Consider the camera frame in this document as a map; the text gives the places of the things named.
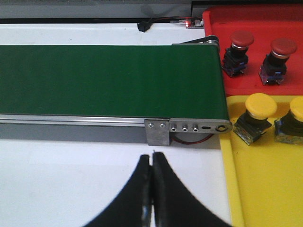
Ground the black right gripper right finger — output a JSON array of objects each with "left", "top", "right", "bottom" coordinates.
[{"left": 152, "top": 152, "right": 230, "bottom": 227}]

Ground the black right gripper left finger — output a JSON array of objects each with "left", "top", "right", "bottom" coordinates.
[{"left": 85, "top": 155, "right": 152, "bottom": 227}]

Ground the yellow mushroom push button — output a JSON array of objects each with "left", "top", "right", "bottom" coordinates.
[
  {"left": 233, "top": 93, "right": 277, "bottom": 145},
  {"left": 274, "top": 96, "right": 303, "bottom": 145}
]

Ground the red mushroom push button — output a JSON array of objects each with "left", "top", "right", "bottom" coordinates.
[
  {"left": 222, "top": 30, "right": 254, "bottom": 78},
  {"left": 259, "top": 37, "right": 297, "bottom": 85}
]

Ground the steel conveyor end plate right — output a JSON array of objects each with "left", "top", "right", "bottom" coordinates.
[{"left": 169, "top": 118, "right": 232, "bottom": 134}]

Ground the steel conveyor end plate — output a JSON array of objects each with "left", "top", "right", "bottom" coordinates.
[
  {"left": 169, "top": 118, "right": 232, "bottom": 134},
  {"left": 173, "top": 35, "right": 219, "bottom": 47}
]

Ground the yellow plastic tray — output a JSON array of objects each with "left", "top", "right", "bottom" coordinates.
[{"left": 219, "top": 95, "right": 303, "bottom": 227}]

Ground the green conveyor belt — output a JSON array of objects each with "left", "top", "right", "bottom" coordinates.
[{"left": 0, "top": 45, "right": 229, "bottom": 120}]

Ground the far steel conveyor end plate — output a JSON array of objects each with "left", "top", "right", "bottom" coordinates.
[{"left": 173, "top": 35, "right": 219, "bottom": 47}]

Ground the black sensor block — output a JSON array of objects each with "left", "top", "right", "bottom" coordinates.
[{"left": 137, "top": 20, "right": 152, "bottom": 33}]

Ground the small red led circuit board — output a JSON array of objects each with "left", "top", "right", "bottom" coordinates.
[{"left": 185, "top": 19, "right": 204, "bottom": 29}]

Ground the red wire under conveyor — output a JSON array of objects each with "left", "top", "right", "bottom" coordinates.
[{"left": 170, "top": 133, "right": 214, "bottom": 144}]

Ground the steel conveyor bracket right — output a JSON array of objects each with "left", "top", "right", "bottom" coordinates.
[{"left": 144, "top": 119, "right": 170, "bottom": 146}]

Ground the aluminium conveyor side rail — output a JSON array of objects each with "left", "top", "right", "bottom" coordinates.
[{"left": 0, "top": 114, "right": 169, "bottom": 127}]

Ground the red and black cable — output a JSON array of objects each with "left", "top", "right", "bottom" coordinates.
[{"left": 149, "top": 15, "right": 204, "bottom": 24}]

